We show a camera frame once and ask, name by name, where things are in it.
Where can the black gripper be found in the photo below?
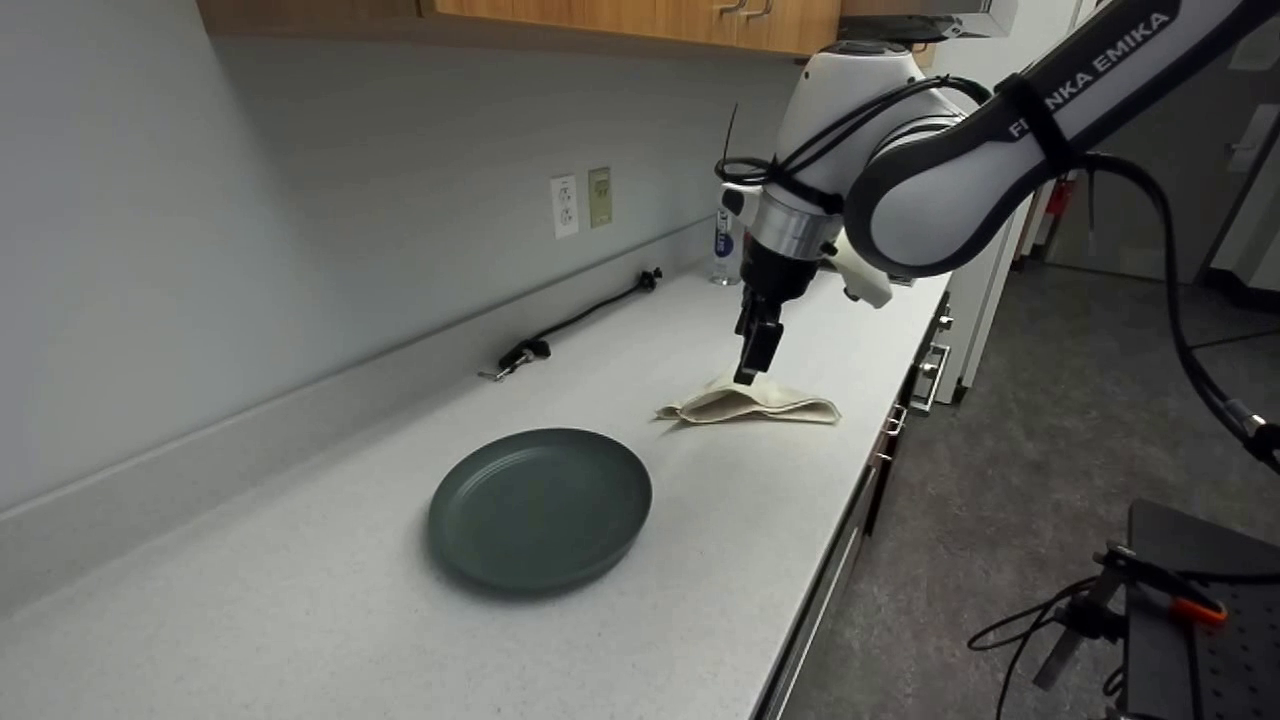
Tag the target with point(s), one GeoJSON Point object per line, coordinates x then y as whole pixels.
{"type": "Point", "coordinates": [769, 280]}

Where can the cream white cloth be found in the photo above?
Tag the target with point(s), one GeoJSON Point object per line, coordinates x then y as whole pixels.
{"type": "Point", "coordinates": [760, 398]}

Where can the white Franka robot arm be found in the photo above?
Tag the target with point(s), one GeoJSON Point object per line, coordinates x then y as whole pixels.
{"type": "Point", "coordinates": [916, 175]}

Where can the clear water bottle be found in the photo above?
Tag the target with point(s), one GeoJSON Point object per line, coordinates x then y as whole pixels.
{"type": "Point", "coordinates": [727, 232]}

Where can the dark green plate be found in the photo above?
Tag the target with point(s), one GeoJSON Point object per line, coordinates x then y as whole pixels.
{"type": "Point", "coordinates": [538, 514]}

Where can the wooden upper cabinet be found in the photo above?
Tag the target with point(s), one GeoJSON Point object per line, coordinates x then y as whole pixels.
{"type": "Point", "coordinates": [727, 25]}

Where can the black stand with clamp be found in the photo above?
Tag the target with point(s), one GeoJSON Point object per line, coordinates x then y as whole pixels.
{"type": "Point", "coordinates": [1188, 603]}

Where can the beige wall switch plate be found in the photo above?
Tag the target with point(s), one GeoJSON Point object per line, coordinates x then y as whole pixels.
{"type": "Point", "coordinates": [597, 199]}

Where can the white wall outlet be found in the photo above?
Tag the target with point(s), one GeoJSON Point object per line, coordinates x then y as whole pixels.
{"type": "Point", "coordinates": [567, 205]}

